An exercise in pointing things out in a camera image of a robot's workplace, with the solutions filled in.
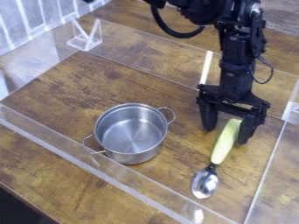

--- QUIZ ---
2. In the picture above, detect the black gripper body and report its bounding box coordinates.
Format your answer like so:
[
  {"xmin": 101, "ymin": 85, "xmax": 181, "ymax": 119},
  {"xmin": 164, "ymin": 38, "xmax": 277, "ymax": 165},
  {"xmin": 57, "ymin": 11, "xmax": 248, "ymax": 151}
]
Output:
[{"xmin": 196, "ymin": 84, "xmax": 270, "ymax": 123}]

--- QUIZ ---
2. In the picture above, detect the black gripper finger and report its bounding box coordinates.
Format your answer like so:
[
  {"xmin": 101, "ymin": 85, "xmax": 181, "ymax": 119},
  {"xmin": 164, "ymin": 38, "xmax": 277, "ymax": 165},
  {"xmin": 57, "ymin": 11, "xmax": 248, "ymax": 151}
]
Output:
[
  {"xmin": 198, "ymin": 101, "xmax": 218, "ymax": 131},
  {"xmin": 237, "ymin": 115, "xmax": 260, "ymax": 144}
]

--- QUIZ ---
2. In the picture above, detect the green handled metal spoon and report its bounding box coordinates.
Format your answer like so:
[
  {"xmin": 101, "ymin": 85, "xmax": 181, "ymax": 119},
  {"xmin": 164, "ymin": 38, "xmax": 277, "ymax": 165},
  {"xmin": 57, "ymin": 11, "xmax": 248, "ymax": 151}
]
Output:
[{"xmin": 190, "ymin": 118, "xmax": 241, "ymax": 199}]

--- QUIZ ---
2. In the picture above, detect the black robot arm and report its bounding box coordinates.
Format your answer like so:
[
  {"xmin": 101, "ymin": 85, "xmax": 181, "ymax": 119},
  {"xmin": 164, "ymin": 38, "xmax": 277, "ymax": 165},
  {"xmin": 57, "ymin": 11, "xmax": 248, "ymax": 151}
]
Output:
[{"xmin": 142, "ymin": 0, "xmax": 269, "ymax": 144}]

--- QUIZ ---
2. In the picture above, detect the stainless steel pot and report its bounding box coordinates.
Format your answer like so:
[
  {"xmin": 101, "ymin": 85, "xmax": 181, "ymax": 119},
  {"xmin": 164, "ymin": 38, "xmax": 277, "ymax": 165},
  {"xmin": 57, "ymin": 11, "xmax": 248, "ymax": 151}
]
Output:
[{"xmin": 81, "ymin": 103, "xmax": 176, "ymax": 165}]

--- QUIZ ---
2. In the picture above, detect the clear acrylic triangular stand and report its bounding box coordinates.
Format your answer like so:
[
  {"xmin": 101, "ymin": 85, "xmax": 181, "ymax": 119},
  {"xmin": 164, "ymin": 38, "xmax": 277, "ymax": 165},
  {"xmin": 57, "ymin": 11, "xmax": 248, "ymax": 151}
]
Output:
[{"xmin": 66, "ymin": 18, "xmax": 102, "ymax": 52}]

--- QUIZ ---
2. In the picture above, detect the clear acrylic enclosure wall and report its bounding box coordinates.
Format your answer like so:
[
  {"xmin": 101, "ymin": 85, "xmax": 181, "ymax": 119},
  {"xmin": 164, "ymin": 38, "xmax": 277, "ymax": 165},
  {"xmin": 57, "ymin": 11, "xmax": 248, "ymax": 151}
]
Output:
[{"xmin": 0, "ymin": 104, "xmax": 237, "ymax": 224}]

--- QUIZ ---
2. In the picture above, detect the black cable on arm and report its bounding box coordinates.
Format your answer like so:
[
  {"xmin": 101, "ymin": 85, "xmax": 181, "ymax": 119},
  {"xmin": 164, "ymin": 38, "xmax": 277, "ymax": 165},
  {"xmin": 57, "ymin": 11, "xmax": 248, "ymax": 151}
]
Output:
[{"xmin": 149, "ymin": 3, "xmax": 206, "ymax": 39}]

